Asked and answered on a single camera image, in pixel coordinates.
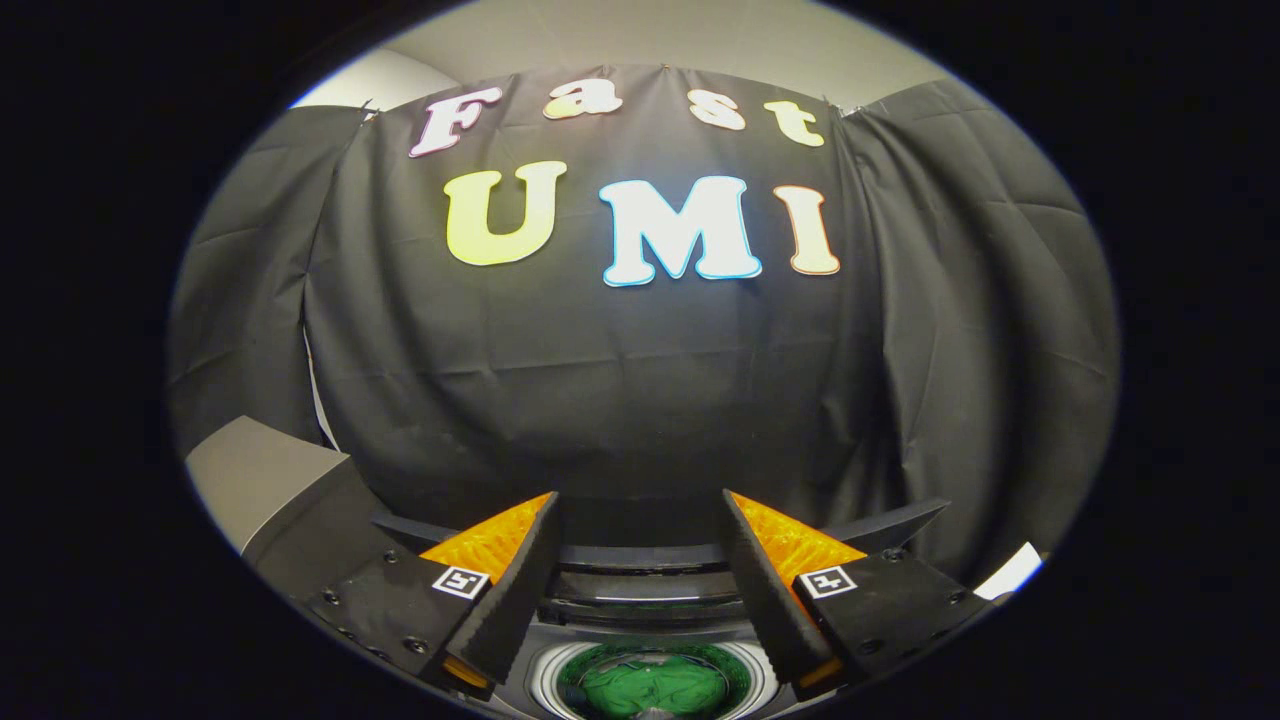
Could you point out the black backdrop cloth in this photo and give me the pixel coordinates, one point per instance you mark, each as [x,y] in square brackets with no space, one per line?
[600,400]

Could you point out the white sheet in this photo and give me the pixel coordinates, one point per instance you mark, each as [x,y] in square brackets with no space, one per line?
[1010,572]

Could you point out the green polo shirt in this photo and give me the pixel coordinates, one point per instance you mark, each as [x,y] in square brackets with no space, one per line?
[650,690]

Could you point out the grey cabinet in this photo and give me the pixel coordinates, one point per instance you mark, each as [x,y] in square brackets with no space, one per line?
[270,480]

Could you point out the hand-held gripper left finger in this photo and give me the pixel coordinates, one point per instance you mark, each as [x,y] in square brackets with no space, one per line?
[520,590]

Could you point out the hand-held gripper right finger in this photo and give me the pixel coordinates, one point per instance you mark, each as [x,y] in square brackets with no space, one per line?
[765,600]

